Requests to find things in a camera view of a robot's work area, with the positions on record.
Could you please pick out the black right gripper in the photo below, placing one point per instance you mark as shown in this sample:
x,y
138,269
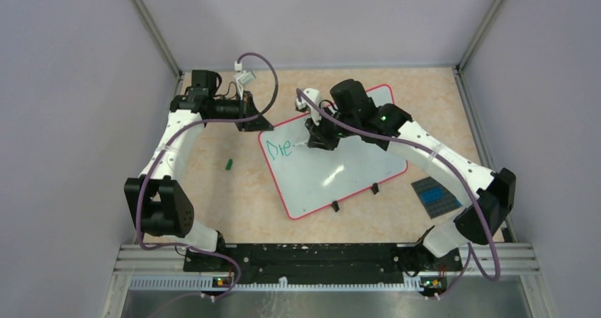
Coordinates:
x,y
318,137

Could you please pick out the black whiteboard clip upper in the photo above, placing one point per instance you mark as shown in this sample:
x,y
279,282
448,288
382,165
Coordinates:
x,y
374,188

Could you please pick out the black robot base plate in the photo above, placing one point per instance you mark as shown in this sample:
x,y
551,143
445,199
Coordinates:
x,y
312,264

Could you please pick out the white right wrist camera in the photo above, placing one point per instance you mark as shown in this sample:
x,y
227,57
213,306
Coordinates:
x,y
308,100

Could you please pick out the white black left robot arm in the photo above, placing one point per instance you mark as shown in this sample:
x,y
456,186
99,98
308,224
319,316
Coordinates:
x,y
157,201

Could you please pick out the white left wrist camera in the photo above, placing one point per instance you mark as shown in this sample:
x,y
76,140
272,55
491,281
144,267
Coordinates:
x,y
242,77

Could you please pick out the red-edged whiteboard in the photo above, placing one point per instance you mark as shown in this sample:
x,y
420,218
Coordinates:
x,y
309,179

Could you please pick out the grey lego baseplate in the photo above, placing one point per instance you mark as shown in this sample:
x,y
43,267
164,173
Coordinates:
x,y
448,204

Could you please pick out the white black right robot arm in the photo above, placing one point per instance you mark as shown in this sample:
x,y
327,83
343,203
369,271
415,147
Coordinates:
x,y
486,195

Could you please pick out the white slotted cable duct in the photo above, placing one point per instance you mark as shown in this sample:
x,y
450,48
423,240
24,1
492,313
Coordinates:
x,y
209,284

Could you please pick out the aluminium frame rail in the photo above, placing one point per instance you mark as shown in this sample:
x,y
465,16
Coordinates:
x,y
510,259

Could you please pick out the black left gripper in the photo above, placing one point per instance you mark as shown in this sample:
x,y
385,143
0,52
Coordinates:
x,y
248,109

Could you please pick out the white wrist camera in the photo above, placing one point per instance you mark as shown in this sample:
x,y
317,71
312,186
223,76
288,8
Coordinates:
x,y
242,77
308,100

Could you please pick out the blue lego brick on plate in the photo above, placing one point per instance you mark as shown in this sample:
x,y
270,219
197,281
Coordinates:
x,y
432,195

